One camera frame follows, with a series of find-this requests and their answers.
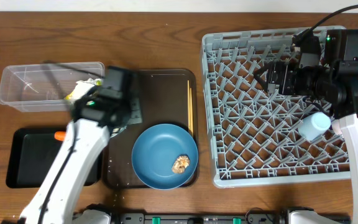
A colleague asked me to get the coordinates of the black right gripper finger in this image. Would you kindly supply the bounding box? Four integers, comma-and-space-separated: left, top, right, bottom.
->
253, 61, 274, 74
253, 70, 268, 92

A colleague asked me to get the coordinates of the light blue cup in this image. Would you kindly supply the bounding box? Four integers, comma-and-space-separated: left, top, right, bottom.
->
298, 112, 331, 141

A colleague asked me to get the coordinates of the yellow snack wrapper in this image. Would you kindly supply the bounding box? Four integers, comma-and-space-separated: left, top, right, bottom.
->
63, 78, 104, 101

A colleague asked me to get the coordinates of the orange carrot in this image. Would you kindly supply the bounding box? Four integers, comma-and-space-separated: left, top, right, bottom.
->
54, 131, 66, 141

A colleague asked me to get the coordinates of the pink cup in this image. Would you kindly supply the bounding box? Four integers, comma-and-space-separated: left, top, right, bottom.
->
331, 119, 342, 135

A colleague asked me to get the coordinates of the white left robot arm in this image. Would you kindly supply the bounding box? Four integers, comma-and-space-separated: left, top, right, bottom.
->
17, 66, 140, 224

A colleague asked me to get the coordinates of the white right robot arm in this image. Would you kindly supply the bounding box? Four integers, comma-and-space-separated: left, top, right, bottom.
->
254, 29, 358, 223

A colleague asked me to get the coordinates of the grey dishwasher rack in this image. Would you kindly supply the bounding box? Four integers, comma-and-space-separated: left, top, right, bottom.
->
200, 28, 351, 189

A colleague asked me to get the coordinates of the black waste tray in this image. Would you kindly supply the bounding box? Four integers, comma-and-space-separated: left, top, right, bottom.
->
5, 126, 103, 189

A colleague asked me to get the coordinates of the wooden chopstick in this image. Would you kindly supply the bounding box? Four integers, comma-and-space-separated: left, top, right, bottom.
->
187, 80, 191, 134
189, 88, 194, 137

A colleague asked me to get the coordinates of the brown serving tray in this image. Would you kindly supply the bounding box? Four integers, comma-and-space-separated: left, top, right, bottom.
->
103, 69, 198, 190

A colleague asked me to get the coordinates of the brown food scrap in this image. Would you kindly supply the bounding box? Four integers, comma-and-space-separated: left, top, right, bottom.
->
172, 155, 190, 174

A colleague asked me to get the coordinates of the dark blue plate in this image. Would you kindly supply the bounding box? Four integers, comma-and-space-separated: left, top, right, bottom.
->
131, 124, 198, 190

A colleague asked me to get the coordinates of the clear plastic bin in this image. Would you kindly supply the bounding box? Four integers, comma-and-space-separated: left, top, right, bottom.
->
0, 62, 104, 112

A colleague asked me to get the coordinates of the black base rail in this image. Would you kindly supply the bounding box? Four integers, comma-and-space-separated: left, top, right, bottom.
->
73, 203, 351, 224

